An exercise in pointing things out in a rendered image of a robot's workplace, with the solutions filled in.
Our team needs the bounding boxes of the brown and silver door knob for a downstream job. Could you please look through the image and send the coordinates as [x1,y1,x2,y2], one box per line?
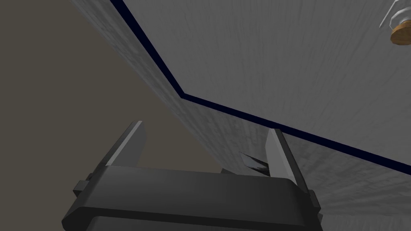
[378,0,411,46]

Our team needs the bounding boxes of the grey door leaf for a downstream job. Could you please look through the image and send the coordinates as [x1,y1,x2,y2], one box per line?
[121,0,411,164]

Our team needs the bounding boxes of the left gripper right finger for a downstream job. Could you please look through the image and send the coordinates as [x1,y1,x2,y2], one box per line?
[265,128,309,193]

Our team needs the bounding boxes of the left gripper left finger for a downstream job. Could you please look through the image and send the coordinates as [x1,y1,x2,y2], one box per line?
[105,120,148,168]

